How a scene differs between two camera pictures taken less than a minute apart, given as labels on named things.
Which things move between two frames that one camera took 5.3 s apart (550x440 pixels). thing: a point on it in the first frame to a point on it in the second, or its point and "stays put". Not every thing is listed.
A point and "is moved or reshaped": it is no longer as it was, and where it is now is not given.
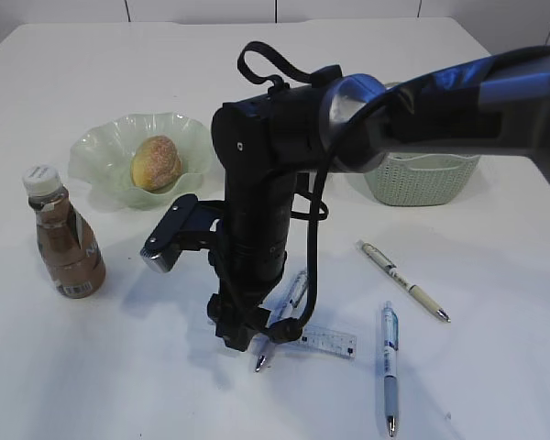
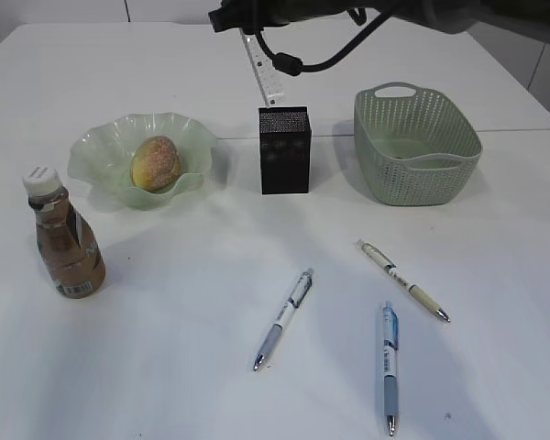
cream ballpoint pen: x=421 y=295 stays put
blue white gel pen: x=391 y=345 stays put
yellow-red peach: x=156 y=165 stays put
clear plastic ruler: x=289 y=306 is moved or reshaped
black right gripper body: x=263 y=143 to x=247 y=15
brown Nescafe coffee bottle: x=70 y=249 stays put
